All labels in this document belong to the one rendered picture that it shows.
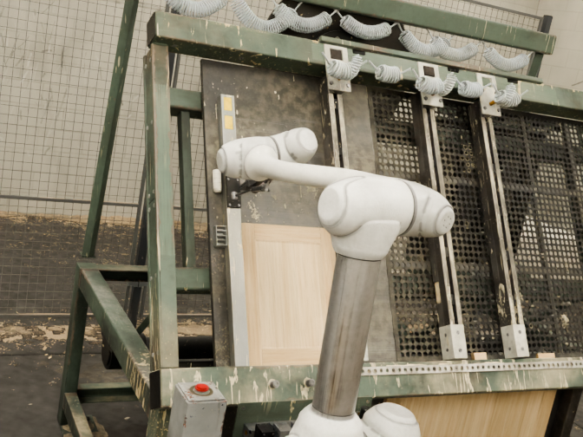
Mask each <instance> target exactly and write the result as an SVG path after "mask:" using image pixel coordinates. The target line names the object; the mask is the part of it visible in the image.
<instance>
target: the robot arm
mask: <svg viewBox="0 0 583 437"><path fill-rule="evenodd" d="M317 148H318V143H317V139H316V136H315V134H314V133H313V132H312V131H311V130H310V129H308V128H305V127H300V128H294V129H292V130H290V131H289V132H288V131H285V132H283V133H281V134H276V135H273V136H267V137H248V138H243V139H237V140H232V141H229V142H227V143H226V144H225V145H223V146H222V147H221V148H220V149H219V151H218V152H217V157H216V160H217V166H218V169H219V171H220V172H222V174H223V175H225V176H227V177H230V178H235V179H239V178H241V179H245V180H246V181H245V182H244V183H243V184H242V185H240V186H239V189H240V191H249V190H250V191H251V192H270V188H269V184H271V182H272V180H274V179H275V180H278V181H284V182H288V183H293V184H299V185H304V186H314V187H319V188H324V191H323V192H322V194H321V196H320V198H319V201H318V217H319V220H320V222H321V224H322V226H323V227H324V228H325V230H326V231H327V232H329V233H330V235H331V244H332V247H333V249H334V251H335V252H336V253H337V257H336V263H335V268H334V273H333V279H332V284H331V294H330V300H329V305H328V310H327V316H326V321H325V326H324V337H323V342H322V348H321V353H320V358H319V364H318V373H317V380H316V385H315V390H314V395H313V401H312V403H311V404H309V405H308V406H307V407H305V408H304V409H303V410H302V411H301V412H300V413H299V415H298V418H297V420H296V422H295V424H294V425H293V427H292V429H291V432H290V433H289V435H287V436H286V437H421V434H420V428H419V424H418V422H416V418H415V416H414V415H413V414H412V413H411V412H410V411H409V410H408V409H407V408H405V407H402V406H400V405H397V404H395V403H390V402H384V403H381V404H377V405H375V406H374V407H372V408H370V409H369V410H368V411H366V412H365V413H364V417H363V419H361V420H360V419H359V417H358V416H357V414H356V412H355V409H356V404H357V395H358V390H359V384H360V379H361V374H362V369H363V364H364V354H365V349H366V344H367V339H368V334H369V328H370V319H371V314H372V309H373V303H374V298H375V294H376V288H377V279H378V273H379V269H380V264H381V260H382V259H383V258H384V257H385V256H386V255H387V254H388V252H389V249H390V247H391V246H392V244H393V243H394V241H395V239H396V237H416V236H418V235H421V236H423V237H425V238H434V237H440V236H442V235H444V234H445V233H446V232H448V231H449V230H450V229H451V227H452V225H453V224H454V221H455V214H454V210H453V207H452V206H451V204H450V203H449V202H448V201H447V200H446V199H445V198H444V197H443V196H442V195H441V194H440V193H439V192H436V191H434V190H432V189H430V188H428V187H426V186H423V185H421V184H418V183H416V182H413V181H408V180H405V179H399V178H391V177H386V176H381V175H376V174H373V173H366V172H361V171H357V170H351V169H345V168H338V167H331V166H316V165H308V164H306V163H307V162H308V161H309V160H310V159H311V158H312V157H313V155H314V154H315V152H316V151H317ZM263 182H264V183H265V184H264V185H262V186H259V185H260V184H262V183H263Z"/></svg>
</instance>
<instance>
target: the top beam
mask: <svg viewBox="0 0 583 437"><path fill-rule="evenodd" d="M154 42H157V43H163V44H167V46H169V48H168V52H171V53H176V54H182V55H191V56H197V57H202V58H207V59H213V60H218V61H223V62H233V63H238V64H244V65H249V66H254V67H260V68H269V69H275V70H280V71H285V72H291V73H296V74H301V75H311V76H316V77H322V78H323V77H324V76H326V68H325V59H324V56H323V55H322V52H324V44H323V43H319V41H314V40H310V39H305V38H300V37H295V36H288V35H282V34H278V33H273V32H269V31H263V30H259V29H251V28H246V27H241V26H237V25H232V24H227V23H219V22H215V21H209V20H205V19H200V18H196V17H190V16H183V15H178V14H173V13H168V12H164V11H159V10H156V11H155V12H154V13H153V15H151V17H150V19H149V20H148V22H147V46H148V48H149V49H151V44H152V43H154ZM359 56H360V57H362V59H360V60H363V61H362V62H364V61H366V60H367V62H366V63H365V64H364V65H362V66H361V67H360V69H359V72H358V74H357V76H355V77H354V78H353V79H351V80H350V82H353V83H358V84H363V85H369V86H374V87H379V88H389V89H395V90H400V91H405V92H411V93H416V92H418V89H416V80H417V78H416V76H415V74H414V72H413V71H412V69H414V70H415V71H416V73H417V75H418V68H417V62H416V61H411V60H407V59H403V58H397V57H393V56H388V55H379V54H375V53H370V52H365V55H359ZM369 61H371V62H372V63H373V64H374V65H375V66H376V67H379V66H380V65H387V66H390V67H398V68H399V69H400V71H401V72H403V71H404V70H406V69H408V68H411V70H409V71H407V72H405V73H403V74H401V80H400V81H399V82H397V83H388V82H387V83H386V82H380V81H379V80H377V79H376V77H375V75H376V74H375V71H376V70H375V69H374V68H373V67H372V66H371V65H370V63H369ZM437 66H438V71H439V77H440V79H441V80H442V82H444V81H445V80H446V79H447V74H450V73H451V72H450V71H448V67H443V66H439V65H437ZM453 75H456V77H457V78H456V79H457V80H458V81H459V82H460V83H461V82H464V81H470V82H477V80H476V73H475V72H471V71H466V70H461V69H459V73H455V72H454V74H453ZM418 77H419V75H418ZM495 81H496V87H497V90H498V91H499V90H506V87H507V85H509V84H510V82H508V79H507V78H503V77H498V76H496V77H495ZM453 82H455V83H454V84H455V86H453V88H452V90H451V91H450V93H448V94H447V95H444V96H442V98H448V99H453V100H458V101H468V102H476V101H479V100H480V97H478V98H468V97H464V96H462V95H459V94H458V86H459V84H458V83H457V81H453ZM513 85H515V87H511V88H516V89H513V90H515V92H517V93H518V94H519V95H521V94H522V93H523V92H525V91H526V90H528V91H527V92H526V93H525V94H524V95H522V96H521V103H520V104H518V106H516V107H513V108H512V107H511V108H510V109H515V110H520V111H526V112H531V113H537V114H546V115H552V116H557V117H562V118H568V119H573V120H578V121H583V91H578V90H573V89H569V88H560V87H555V86H551V85H547V84H535V83H530V82H522V81H518V83H517V84H515V83H513ZM500 108H505V107H502V106H500Z"/></svg>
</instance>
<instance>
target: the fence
mask: <svg viewBox="0 0 583 437"><path fill-rule="evenodd" d="M224 97H227V98H232V111H228V110H224ZM217 109H218V125H219V148H221V147H222V146H223V145H225V144H226V143H227V142H229V141H232V140H236V126H235V111H234V96H233V95H220V96H219V97H218V98H217ZM225 115H228V116H232V117H233V129H227V128H225ZM221 184H222V210H223V225H226V235H227V246H226V247H225V261H226V294H227V311H228V328H229V345H230V362H231V367H237V366H250V365H249V350H248V335H247V320H246V291H245V276H244V260H243V245H242V231H241V216H240V208H230V207H227V203H226V176H225V175H223V174H222V173H221Z"/></svg>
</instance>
